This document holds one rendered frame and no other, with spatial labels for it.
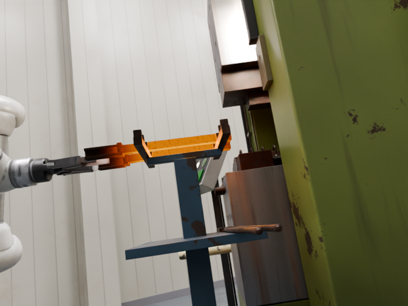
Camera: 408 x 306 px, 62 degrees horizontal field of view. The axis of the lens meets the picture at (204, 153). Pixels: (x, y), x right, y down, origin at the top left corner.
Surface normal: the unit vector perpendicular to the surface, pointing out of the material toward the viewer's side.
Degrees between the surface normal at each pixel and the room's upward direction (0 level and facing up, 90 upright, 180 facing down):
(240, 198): 90
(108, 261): 90
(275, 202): 90
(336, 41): 90
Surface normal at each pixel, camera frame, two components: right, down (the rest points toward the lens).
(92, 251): 0.43, -0.25
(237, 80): -0.01, -0.21
